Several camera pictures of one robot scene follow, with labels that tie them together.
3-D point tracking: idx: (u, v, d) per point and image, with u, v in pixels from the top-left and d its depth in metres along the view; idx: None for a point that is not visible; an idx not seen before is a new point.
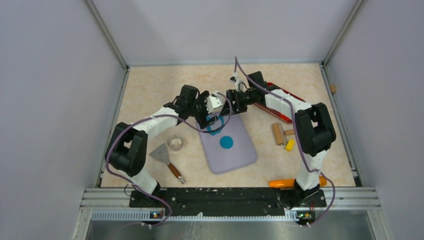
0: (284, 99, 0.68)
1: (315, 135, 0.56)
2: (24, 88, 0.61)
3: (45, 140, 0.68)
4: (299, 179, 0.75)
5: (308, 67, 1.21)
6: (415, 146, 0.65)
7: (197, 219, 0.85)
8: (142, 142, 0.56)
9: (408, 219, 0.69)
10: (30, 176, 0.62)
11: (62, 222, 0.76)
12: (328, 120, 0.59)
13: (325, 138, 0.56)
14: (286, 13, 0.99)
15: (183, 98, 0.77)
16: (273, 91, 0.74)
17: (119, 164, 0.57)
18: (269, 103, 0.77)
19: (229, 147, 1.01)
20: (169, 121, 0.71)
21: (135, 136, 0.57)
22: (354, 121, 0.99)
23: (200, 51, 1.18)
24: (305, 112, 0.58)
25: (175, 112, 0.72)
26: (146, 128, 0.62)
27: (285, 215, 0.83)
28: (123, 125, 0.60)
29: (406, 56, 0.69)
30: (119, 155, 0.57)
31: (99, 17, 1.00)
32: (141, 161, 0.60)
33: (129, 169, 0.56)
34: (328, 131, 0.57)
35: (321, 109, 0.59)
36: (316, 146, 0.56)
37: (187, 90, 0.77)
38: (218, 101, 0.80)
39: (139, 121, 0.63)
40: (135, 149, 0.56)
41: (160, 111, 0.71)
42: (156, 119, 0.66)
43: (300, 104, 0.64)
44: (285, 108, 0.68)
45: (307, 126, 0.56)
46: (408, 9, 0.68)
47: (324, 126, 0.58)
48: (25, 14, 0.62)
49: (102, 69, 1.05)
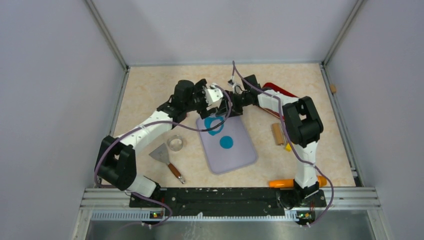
0: (274, 96, 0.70)
1: (301, 125, 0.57)
2: (23, 88, 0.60)
3: (45, 140, 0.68)
4: (297, 177, 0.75)
5: (308, 67, 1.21)
6: (415, 146, 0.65)
7: (197, 219, 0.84)
8: (128, 158, 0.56)
9: (407, 220, 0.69)
10: (30, 176, 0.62)
11: (62, 222, 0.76)
12: (315, 111, 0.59)
13: (312, 129, 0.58)
14: (286, 13, 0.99)
15: (177, 97, 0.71)
16: (265, 91, 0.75)
17: (107, 178, 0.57)
18: (262, 103, 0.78)
19: (229, 147, 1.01)
20: (162, 128, 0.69)
21: (122, 152, 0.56)
22: (354, 121, 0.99)
23: (200, 51, 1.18)
24: (291, 104, 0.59)
25: (168, 116, 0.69)
26: (135, 141, 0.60)
27: (285, 215, 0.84)
28: (110, 139, 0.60)
29: (406, 56, 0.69)
30: (109, 168, 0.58)
31: (100, 17, 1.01)
32: (132, 173, 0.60)
33: (118, 183, 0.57)
34: (315, 122, 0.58)
35: (307, 102, 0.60)
36: (304, 136, 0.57)
37: (181, 91, 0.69)
38: (218, 94, 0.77)
39: (127, 133, 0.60)
40: (121, 165, 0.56)
41: (153, 117, 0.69)
42: (145, 129, 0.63)
43: (288, 99, 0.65)
44: (275, 104, 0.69)
45: (294, 117, 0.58)
46: (408, 9, 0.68)
47: (311, 117, 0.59)
48: (24, 14, 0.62)
49: (102, 70, 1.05)
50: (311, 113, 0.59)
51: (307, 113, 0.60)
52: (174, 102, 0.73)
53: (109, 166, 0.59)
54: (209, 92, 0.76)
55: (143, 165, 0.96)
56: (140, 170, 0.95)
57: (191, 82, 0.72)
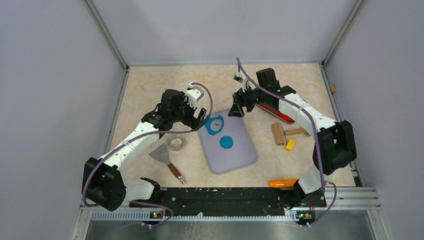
0: (302, 110, 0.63)
1: (335, 155, 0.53)
2: (23, 87, 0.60)
3: (45, 138, 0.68)
4: (301, 181, 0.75)
5: (308, 67, 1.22)
6: (415, 145, 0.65)
7: (197, 219, 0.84)
8: (115, 180, 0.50)
9: (408, 220, 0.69)
10: (31, 175, 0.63)
11: (62, 222, 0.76)
12: (350, 140, 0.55)
13: (345, 159, 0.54)
14: (286, 13, 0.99)
15: (164, 106, 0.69)
16: (288, 97, 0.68)
17: (97, 201, 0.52)
18: (282, 108, 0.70)
19: (229, 147, 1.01)
20: (149, 140, 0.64)
21: (106, 174, 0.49)
22: (354, 121, 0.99)
23: (200, 51, 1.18)
24: (328, 131, 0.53)
25: (154, 127, 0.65)
26: (119, 160, 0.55)
27: (285, 215, 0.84)
28: (94, 160, 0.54)
29: (406, 56, 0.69)
30: (97, 189, 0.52)
31: (99, 17, 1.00)
32: (123, 193, 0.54)
33: (108, 206, 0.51)
34: (348, 152, 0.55)
35: (346, 129, 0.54)
36: (336, 167, 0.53)
37: (168, 99, 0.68)
38: (197, 91, 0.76)
39: (111, 152, 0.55)
40: (108, 187, 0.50)
41: (137, 130, 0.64)
42: (130, 146, 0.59)
43: (321, 118, 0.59)
44: (303, 119, 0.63)
45: (330, 147, 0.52)
46: (408, 9, 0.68)
47: (346, 147, 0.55)
48: (25, 13, 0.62)
49: (103, 70, 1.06)
50: (348, 142, 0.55)
51: (342, 140, 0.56)
52: (159, 111, 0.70)
53: (97, 187, 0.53)
54: (189, 93, 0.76)
55: (143, 164, 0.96)
56: (140, 170, 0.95)
57: (177, 91, 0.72)
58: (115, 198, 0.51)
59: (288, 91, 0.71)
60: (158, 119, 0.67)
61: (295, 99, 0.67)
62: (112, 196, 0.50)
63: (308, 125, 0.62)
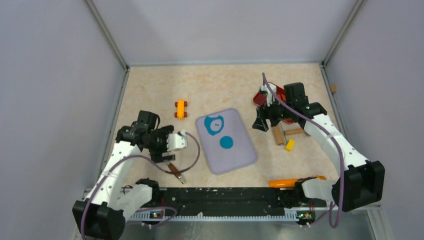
0: (331, 137, 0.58)
1: (358, 196, 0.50)
2: (22, 88, 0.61)
3: (46, 138, 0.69)
4: (305, 185, 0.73)
5: (308, 67, 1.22)
6: (416, 145, 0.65)
7: (197, 219, 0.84)
8: (109, 215, 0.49)
9: (408, 220, 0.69)
10: (32, 175, 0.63)
11: (62, 222, 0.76)
12: (380, 184, 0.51)
13: (367, 200, 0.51)
14: (286, 13, 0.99)
15: (141, 122, 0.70)
16: (314, 119, 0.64)
17: (100, 237, 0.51)
18: (308, 129, 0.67)
19: (229, 147, 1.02)
20: (127, 165, 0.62)
21: (99, 213, 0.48)
22: (354, 122, 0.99)
23: (200, 51, 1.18)
24: (356, 171, 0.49)
25: (131, 144, 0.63)
26: (107, 196, 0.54)
27: (285, 215, 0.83)
28: (81, 203, 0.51)
29: (406, 56, 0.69)
30: (96, 226, 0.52)
31: (99, 17, 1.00)
32: (123, 220, 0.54)
33: (113, 238, 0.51)
34: (373, 194, 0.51)
35: (378, 174, 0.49)
36: (355, 206, 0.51)
37: (145, 114, 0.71)
38: (183, 141, 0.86)
39: (96, 189, 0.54)
40: (105, 224, 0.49)
41: (115, 153, 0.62)
42: (112, 176, 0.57)
43: (351, 153, 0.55)
44: (329, 146, 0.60)
45: (355, 189, 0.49)
46: (408, 9, 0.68)
47: (372, 188, 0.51)
48: (24, 14, 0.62)
49: (102, 70, 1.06)
50: (375, 185, 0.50)
51: (369, 180, 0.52)
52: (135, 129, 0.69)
53: (95, 225, 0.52)
54: (176, 137, 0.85)
55: (143, 164, 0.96)
56: (140, 170, 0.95)
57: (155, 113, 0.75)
58: (115, 229, 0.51)
59: (318, 109, 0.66)
60: (134, 132, 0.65)
61: (325, 122, 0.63)
62: (113, 229, 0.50)
63: (335, 155, 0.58)
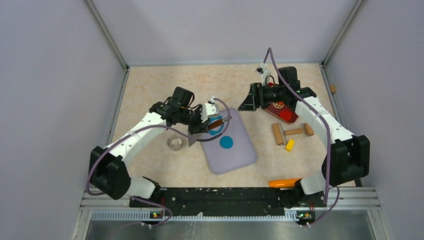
0: (320, 116, 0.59)
1: (345, 169, 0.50)
2: (21, 87, 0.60)
3: (45, 138, 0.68)
4: (303, 182, 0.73)
5: (308, 67, 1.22)
6: (416, 146, 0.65)
7: (197, 219, 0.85)
8: (119, 170, 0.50)
9: (407, 220, 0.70)
10: (31, 175, 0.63)
11: (62, 222, 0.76)
12: (366, 157, 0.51)
13: (355, 173, 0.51)
14: (286, 13, 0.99)
15: (175, 100, 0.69)
16: (306, 99, 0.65)
17: (102, 189, 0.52)
18: (299, 110, 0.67)
19: (229, 147, 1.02)
20: (155, 131, 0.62)
21: (111, 164, 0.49)
22: (354, 121, 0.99)
23: (200, 51, 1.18)
24: (341, 143, 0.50)
25: (162, 119, 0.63)
26: (125, 150, 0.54)
27: (285, 215, 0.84)
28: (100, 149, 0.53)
29: (406, 56, 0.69)
30: (103, 177, 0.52)
31: (99, 17, 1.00)
32: (128, 182, 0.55)
33: (113, 195, 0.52)
34: (361, 168, 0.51)
35: (363, 145, 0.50)
36: (344, 181, 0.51)
37: (180, 91, 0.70)
38: (214, 108, 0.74)
39: (117, 142, 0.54)
40: (113, 177, 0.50)
41: (145, 120, 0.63)
42: (136, 136, 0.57)
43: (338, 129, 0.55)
44: (318, 126, 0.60)
45: (342, 161, 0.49)
46: (408, 9, 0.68)
47: (359, 162, 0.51)
48: (25, 14, 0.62)
49: (102, 70, 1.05)
50: (361, 157, 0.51)
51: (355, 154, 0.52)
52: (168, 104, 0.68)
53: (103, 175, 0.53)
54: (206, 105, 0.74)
55: (143, 164, 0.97)
56: (141, 170, 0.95)
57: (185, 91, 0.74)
58: (119, 187, 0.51)
59: (308, 93, 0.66)
60: (166, 110, 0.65)
61: (315, 103, 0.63)
62: (117, 185, 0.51)
63: (323, 132, 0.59)
